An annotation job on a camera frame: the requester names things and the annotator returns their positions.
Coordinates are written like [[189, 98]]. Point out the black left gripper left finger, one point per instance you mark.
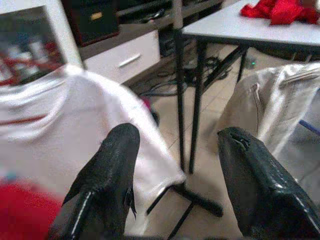
[[105, 175]]

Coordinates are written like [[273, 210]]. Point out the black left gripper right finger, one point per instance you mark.
[[262, 195]]

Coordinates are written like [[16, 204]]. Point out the purple plastic hanger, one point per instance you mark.
[[308, 125]]

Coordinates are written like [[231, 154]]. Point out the cream denim jacket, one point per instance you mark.
[[275, 100]]

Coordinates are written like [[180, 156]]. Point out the red plastic hanger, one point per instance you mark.
[[25, 120]]

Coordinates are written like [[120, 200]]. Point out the pink and black bag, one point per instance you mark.
[[148, 105]]

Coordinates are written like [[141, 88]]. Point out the white shirt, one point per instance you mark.
[[62, 100]]

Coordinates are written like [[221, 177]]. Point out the red sleeveless garment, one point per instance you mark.
[[25, 212]]

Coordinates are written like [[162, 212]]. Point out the silver and black clothes rack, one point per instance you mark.
[[180, 100]]

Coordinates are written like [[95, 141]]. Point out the white drawer unit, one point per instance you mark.
[[105, 62]]

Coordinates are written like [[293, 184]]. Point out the black audio appliance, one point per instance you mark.
[[100, 25]]

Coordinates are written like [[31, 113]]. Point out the white glass door cabinet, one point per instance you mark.
[[63, 30]]

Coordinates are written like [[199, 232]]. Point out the grey folding table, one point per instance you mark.
[[237, 30]]

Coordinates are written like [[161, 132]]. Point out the crumpled red garment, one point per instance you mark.
[[282, 11]]

